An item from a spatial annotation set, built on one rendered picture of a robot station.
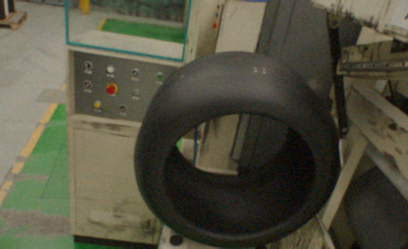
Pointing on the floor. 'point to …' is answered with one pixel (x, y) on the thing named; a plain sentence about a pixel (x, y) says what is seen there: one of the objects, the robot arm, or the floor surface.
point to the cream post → (212, 150)
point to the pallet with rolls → (3, 14)
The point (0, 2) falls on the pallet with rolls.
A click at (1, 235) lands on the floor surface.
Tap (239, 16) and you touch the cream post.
